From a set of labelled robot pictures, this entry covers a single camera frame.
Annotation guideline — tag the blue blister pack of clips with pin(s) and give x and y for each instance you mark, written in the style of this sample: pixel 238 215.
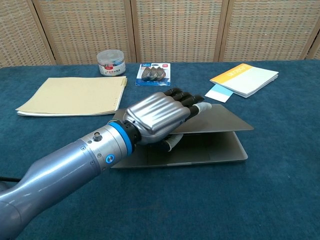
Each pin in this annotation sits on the blue blister pack of clips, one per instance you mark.
pixel 153 73

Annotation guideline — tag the tan manila folder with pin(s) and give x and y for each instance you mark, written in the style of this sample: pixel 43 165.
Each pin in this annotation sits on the tan manila folder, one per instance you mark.
pixel 75 96

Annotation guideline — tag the woven rattan folding screen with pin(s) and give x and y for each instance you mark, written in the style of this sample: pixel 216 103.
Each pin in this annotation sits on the woven rattan folding screen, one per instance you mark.
pixel 175 30

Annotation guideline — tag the silver laptop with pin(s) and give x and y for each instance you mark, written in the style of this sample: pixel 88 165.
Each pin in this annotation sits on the silver laptop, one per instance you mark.
pixel 217 122

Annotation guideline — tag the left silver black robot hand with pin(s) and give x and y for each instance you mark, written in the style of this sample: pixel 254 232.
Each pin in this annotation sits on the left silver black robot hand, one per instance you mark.
pixel 155 112

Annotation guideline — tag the light blue paper card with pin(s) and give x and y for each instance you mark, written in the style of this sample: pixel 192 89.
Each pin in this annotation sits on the light blue paper card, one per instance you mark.
pixel 217 95

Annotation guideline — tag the orange and white notebook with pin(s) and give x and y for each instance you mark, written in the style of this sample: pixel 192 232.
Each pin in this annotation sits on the orange and white notebook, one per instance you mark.
pixel 247 78

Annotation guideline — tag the clear jar of binder clips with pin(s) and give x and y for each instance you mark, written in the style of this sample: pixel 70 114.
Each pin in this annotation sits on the clear jar of binder clips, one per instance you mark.
pixel 111 62

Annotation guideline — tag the teal blue table cloth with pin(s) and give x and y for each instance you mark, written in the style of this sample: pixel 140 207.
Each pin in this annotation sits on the teal blue table cloth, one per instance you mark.
pixel 275 175

